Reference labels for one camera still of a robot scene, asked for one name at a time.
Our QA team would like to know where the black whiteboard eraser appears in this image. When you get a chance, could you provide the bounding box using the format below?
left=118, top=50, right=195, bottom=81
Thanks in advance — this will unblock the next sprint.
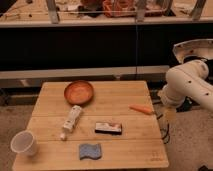
left=95, top=122, right=122, bottom=135

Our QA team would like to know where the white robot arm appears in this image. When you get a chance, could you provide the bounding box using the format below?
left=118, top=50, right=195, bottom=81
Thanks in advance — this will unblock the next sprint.
left=160, top=60, right=213, bottom=112

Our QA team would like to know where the orange wooden bowl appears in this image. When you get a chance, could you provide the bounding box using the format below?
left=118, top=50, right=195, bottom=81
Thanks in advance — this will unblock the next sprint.
left=64, top=80, right=94, bottom=105

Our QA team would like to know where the orange carrot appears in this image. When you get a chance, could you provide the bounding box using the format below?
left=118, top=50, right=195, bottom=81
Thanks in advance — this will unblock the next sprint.
left=129, top=105, right=154, bottom=115

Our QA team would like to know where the white tube with cap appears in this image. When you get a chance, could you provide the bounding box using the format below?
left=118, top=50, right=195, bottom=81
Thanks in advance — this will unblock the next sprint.
left=60, top=105, right=82, bottom=141

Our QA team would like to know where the blue wavy sponge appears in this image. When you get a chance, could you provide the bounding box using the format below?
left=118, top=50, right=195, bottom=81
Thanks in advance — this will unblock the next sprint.
left=79, top=144, right=102, bottom=160

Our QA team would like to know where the orange crate in background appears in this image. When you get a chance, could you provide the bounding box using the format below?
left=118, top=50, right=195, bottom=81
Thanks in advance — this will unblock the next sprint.
left=102, top=0, right=135, bottom=17

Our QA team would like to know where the clear plastic cup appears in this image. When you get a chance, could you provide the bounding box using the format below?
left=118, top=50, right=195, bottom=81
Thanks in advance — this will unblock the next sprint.
left=10, top=130, right=38, bottom=156

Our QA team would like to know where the black cable beside table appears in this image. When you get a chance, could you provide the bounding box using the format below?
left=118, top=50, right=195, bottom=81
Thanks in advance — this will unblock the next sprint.
left=155, top=113, right=171, bottom=145

